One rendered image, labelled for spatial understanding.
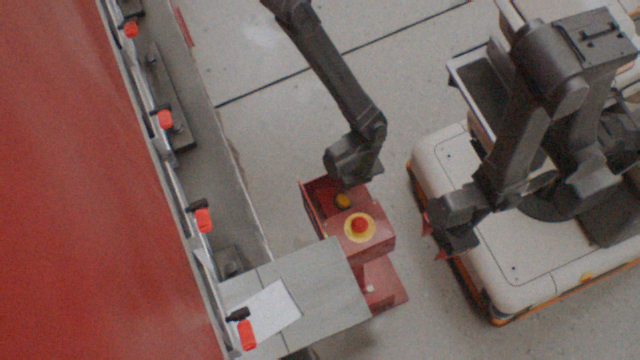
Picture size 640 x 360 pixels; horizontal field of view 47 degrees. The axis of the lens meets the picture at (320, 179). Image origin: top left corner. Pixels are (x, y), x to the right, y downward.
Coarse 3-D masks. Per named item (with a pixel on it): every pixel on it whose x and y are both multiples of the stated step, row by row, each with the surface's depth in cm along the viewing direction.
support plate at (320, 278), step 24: (336, 240) 145; (288, 264) 144; (312, 264) 144; (336, 264) 143; (240, 288) 143; (312, 288) 142; (336, 288) 141; (312, 312) 140; (336, 312) 140; (360, 312) 139; (288, 336) 138; (312, 336) 138
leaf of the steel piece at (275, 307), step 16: (272, 288) 142; (288, 288) 140; (240, 304) 141; (256, 304) 141; (272, 304) 141; (288, 304) 141; (256, 320) 140; (272, 320) 140; (288, 320) 139; (256, 336) 139
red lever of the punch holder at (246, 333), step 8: (232, 312) 114; (240, 312) 114; (248, 312) 114; (232, 320) 114; (240, 320) 113; (248, 320) 112; (240, 328) 110; (248, 328) 110; (240, 336) 109; (248, 336) 108; (248, 344) 107; (256, 344) 107
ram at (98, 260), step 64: (0, 0) 55; (64, 0) 87; (0, 64) 47; (64, 64) 70; (0, 128) 42; (64, 128) 58; (128, 128) 97; (0, 192) 37; (64, 192) 50; (128, 192) 76; (0, 256) 34; (64, 256) 44; (128, 256) 63; (0, 320) 31; (64, 320) 39; (128, 320) 53; (192, 320) 84
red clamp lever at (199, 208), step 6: (204, 198) 122; (192, 204) 121; (198, 204) 121; (204, 204) 121; (186, 210) 122; (192, 210) 121; (198, 210) 119; (204, 210) 118; (198, 216) 117; (204, 216) 116; (198, 222) 115; (204, 222) 115; (210, 222) 115; (198, 228) 115; (204, 228) 114; (210, 228) 115
